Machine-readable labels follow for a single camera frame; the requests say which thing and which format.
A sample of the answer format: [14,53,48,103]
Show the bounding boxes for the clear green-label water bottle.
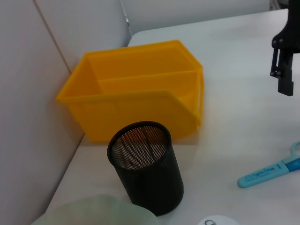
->
[198,214,240,225]

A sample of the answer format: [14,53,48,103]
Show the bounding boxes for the black mesh pen cup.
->
[107,120,185,217]

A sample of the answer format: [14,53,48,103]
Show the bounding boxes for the green glass fruit bowl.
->
[30,194,160,225]

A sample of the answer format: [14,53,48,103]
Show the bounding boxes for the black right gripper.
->
[270,0,300,96]

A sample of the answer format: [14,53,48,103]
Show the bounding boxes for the blue plastic scissors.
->
[238,141,300,189]

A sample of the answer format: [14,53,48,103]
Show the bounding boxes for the yellow plastic storage bin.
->
[55,40,205,143]

